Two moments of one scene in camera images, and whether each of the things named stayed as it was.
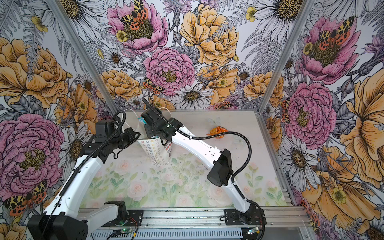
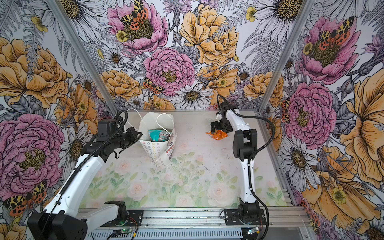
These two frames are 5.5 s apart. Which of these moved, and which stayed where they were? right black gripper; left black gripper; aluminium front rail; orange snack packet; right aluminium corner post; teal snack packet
Moved: right black gripper; teal snack packet
Stayed: left black gripper; orange snack packet; aluminium front rail; right aluminium corner post
